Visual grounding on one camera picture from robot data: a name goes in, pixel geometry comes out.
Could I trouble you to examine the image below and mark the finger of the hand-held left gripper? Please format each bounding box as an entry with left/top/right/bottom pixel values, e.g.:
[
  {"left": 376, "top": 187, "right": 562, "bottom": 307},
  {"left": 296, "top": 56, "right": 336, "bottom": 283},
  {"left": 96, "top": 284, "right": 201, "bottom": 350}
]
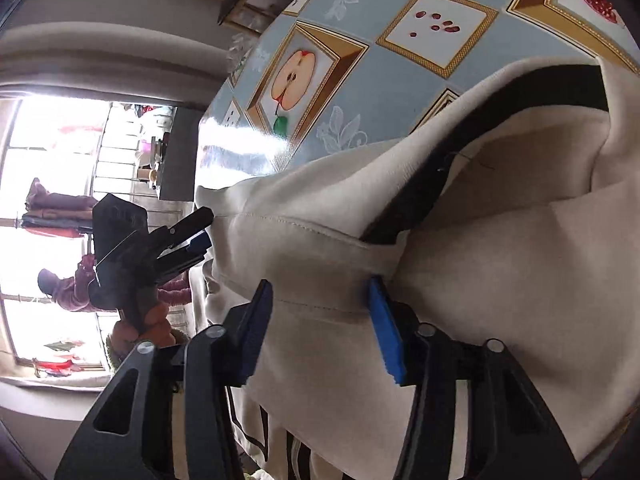
[
  {"left": 156, "top": 232, "right": 214, "bottom": 282},
  {"left": 149, "top": 206, "right": 216, "bottom": 252}
]

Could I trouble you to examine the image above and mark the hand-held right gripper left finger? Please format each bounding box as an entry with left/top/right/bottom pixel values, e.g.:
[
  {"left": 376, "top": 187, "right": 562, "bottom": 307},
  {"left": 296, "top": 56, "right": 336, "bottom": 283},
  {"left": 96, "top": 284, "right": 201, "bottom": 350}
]
[{"left": 54, "top": 279, "right": 274, "bottom": 480}]

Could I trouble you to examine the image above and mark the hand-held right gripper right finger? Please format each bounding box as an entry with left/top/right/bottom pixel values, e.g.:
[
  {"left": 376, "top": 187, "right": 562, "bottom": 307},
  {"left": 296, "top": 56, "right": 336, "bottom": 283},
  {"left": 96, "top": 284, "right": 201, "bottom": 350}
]
[{"left": 366, "top": 275, "right": 583, "bottom": 480}]

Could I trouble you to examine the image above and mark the beige zip jacket black trim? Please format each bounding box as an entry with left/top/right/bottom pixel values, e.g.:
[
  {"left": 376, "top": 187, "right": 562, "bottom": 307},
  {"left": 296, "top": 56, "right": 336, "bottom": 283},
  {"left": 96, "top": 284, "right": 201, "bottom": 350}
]
[{"left": 192, "top": 52, "right": 640, "bottom": 480}]

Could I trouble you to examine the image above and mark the person's left forearm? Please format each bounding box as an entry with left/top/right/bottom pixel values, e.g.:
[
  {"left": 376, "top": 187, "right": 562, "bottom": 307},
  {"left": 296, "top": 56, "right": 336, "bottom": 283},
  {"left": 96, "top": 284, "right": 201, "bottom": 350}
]
[{"left": 106, "top": 332, "right": 137, "bottom": 377}]

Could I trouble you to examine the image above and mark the person's left hand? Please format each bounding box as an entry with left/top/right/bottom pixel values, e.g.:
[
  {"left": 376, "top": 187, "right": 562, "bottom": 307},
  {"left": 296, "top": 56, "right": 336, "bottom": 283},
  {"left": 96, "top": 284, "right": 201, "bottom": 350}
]
[{"left": 112, "top": 302, "right": 176, "bottom": 349}]

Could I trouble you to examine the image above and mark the dark grey cabinet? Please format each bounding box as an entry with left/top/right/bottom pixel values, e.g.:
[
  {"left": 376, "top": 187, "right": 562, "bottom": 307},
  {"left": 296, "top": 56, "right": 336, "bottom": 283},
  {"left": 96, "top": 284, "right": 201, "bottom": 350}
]
[{"left": 159, "top": 105, "right": 202, "bottom": 201}]

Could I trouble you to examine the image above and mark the maroon hanging garment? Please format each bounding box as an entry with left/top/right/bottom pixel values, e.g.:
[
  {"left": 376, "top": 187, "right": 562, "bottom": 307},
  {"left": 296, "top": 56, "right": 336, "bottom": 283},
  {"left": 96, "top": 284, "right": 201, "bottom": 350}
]
[{"left": 37, "top": 255, "right": 122, "bottom": 314}]

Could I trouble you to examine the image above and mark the blue hanging garment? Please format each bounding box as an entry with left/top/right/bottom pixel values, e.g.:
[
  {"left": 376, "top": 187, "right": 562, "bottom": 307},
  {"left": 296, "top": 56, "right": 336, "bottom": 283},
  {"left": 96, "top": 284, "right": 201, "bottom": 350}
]
[{"left": 20, "top": 211, "right": 94, "bottom": 237}]

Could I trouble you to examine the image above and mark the brown hanging garment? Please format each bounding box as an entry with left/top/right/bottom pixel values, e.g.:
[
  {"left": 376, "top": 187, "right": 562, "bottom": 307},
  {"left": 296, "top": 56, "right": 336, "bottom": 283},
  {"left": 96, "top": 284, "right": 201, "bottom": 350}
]
[{"left": 25, "top": 177, "right": 99, "bottom": 212}]

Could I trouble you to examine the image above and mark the grey curtain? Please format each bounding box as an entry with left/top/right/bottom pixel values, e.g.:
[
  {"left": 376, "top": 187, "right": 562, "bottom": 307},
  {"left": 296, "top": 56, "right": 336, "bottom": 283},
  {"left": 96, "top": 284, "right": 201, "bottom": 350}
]
[{"left": 0, "top": 20, "right": 242, "bottom": 104}]

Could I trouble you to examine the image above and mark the blue fruit-print tablecloth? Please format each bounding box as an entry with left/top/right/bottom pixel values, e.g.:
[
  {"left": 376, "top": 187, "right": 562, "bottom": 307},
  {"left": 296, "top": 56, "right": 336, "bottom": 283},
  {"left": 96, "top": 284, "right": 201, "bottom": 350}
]
[{"left": 197, "top": 0, "right": 636, "bottom": 196}]

